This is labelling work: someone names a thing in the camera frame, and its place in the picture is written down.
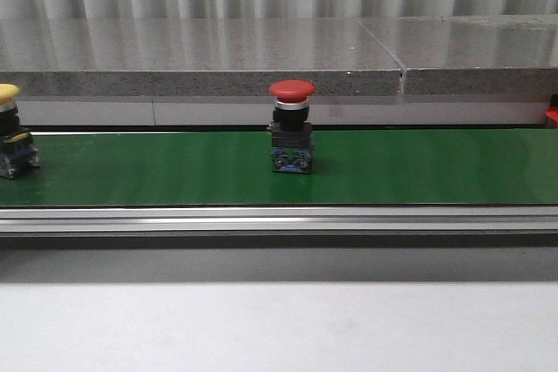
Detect red mushroom push button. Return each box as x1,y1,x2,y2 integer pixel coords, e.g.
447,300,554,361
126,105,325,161
268,79,315,174

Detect yellow mushroom push button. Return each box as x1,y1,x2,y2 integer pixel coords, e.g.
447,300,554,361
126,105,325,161
1,84,41,179

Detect green conveyor belt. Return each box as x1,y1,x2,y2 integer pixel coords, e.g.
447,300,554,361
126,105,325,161
1,128,557,206

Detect grey stone slab right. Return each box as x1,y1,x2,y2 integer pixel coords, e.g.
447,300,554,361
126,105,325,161
360,15,557,98

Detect grey stone slab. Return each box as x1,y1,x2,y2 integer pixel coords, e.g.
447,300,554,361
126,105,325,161
1,18,401,98
360,15,557,98

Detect grey stone slab left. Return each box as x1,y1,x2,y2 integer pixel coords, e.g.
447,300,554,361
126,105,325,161
1,18,401,98

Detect red plastic tray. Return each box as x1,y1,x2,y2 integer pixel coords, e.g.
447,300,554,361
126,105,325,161
545,106,558,129

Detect aluminium conveyor side rail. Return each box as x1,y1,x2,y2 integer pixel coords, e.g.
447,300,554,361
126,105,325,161
1,206,557,238

